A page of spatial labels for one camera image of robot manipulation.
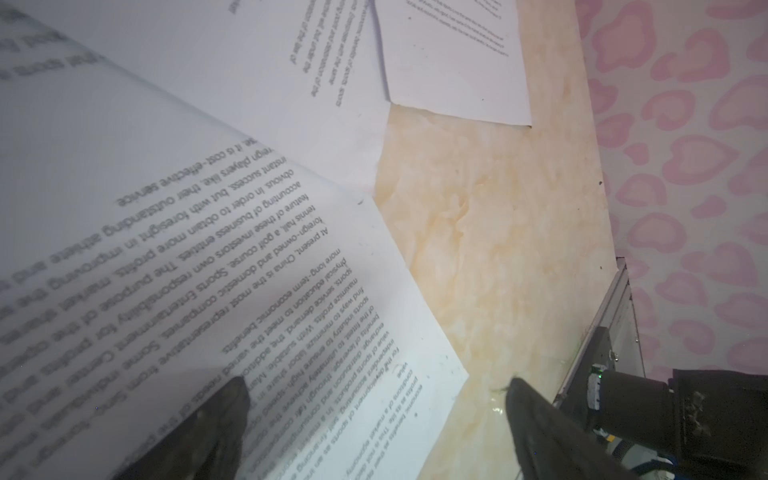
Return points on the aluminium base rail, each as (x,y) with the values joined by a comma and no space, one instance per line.
(612,340)

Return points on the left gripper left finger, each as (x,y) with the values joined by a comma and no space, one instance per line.
(206,445)

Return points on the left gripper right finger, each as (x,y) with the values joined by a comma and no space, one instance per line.
(549,446)

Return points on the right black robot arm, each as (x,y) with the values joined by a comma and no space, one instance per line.
(713,423)

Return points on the printed sheet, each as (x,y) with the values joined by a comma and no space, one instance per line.
(303,77)
(149,255)
(456,58)

